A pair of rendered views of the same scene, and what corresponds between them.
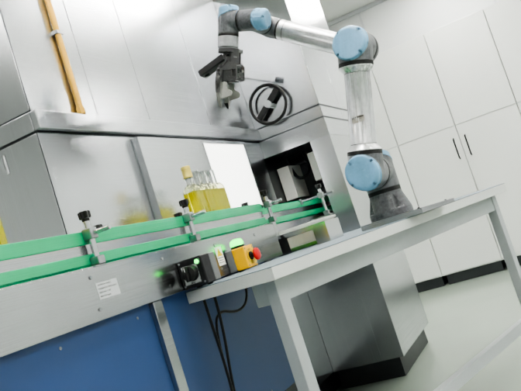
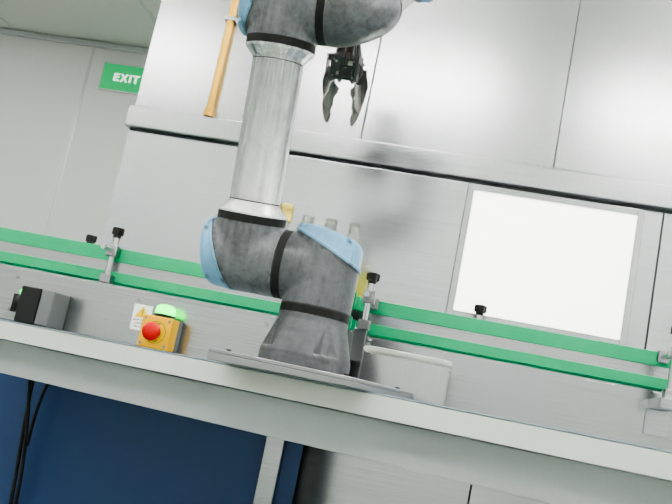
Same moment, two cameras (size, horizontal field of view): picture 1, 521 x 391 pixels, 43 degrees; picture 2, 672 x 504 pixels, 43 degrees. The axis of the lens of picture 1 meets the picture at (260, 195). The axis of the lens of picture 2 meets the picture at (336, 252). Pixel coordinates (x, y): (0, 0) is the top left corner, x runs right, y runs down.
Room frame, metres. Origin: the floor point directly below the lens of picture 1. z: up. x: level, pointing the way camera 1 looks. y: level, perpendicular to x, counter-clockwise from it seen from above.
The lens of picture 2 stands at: (1.99, -1.77, 0.73)
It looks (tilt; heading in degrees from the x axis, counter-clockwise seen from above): 9 degrees up; 76
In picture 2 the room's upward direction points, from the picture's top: 12 degrees clockwise
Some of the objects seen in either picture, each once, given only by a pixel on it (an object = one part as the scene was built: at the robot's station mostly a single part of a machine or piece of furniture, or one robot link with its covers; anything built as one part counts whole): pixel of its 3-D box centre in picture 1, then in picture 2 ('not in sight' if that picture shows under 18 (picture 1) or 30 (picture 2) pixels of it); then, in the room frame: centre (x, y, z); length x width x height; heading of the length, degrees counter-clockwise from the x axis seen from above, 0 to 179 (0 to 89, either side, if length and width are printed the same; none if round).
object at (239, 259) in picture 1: (242, 258); (159, 334); (2.10, 0.12, 0.79); 0.07 x 0.07 x 0.07; 66
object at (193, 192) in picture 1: (199, 213); not in sight; (2.33, 0.23, 0.99); 0.06 x 0.06 x 0.21; 66
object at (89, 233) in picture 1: (98, 235); not in sight; (1.53, 0.39, 0.94); 0.07 x 0.04 x 0.13; 66
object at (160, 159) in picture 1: (207, 178); (449, 247); (2.75, 0.19, 1.15); 0.90 x 0.03 x 0.34; 156
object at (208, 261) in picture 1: (198, 271); (42, 308); (1.84, 0.23, 0.79); 0.08 x 0.08 x 0.08; 66
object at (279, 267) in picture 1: (261, 266); (429, 415); (2.74, 0.08, 0.73); 1.58 x 1.52 x 0.04; 139
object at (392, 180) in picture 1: (377, 171); (320, 268); (2.30, -0.41, 0.93); 0.13 x 0.12 x 0.14; 155
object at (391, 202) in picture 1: (388, 202); (309, 338); (2.30, -0.42, 0.82); 0.15 x 0.15 x 0.10
